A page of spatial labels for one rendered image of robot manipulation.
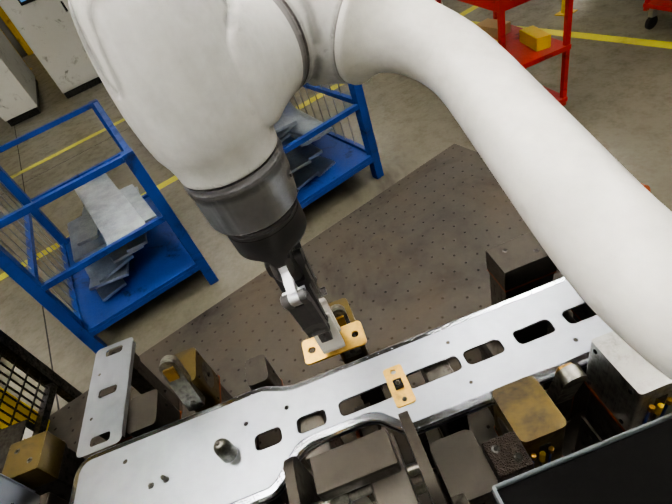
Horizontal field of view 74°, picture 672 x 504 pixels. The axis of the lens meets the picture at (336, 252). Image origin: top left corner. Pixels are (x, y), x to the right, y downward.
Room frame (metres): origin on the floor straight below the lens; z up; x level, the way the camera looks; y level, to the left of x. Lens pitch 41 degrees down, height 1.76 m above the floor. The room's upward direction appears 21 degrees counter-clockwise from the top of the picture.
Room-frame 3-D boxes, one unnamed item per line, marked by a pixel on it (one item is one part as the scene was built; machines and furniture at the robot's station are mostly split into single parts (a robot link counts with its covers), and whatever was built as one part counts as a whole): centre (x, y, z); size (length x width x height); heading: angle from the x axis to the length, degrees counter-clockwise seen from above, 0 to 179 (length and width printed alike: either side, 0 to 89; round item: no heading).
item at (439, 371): (0.45, -0.10, 0.84); 0.12 x 0.05 x 0.29; 1
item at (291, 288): (0.33, 0.05, 1.47); 0.05 x 0.02 x 0.05; 178
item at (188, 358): (0.66, 0.39, 0.87); 0.12 x 0.07 x 0.35; 1
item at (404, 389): (0.45, -0.02, 1.01); 0.08 x 0.04 x 0.01; 1
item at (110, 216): (2.61, 1.32, 0.47); 1.20 x 0.80 x 0.95; 19
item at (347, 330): (0.37, 0.05, 1.29); 0.08 x 0.04 x 0.01; 88
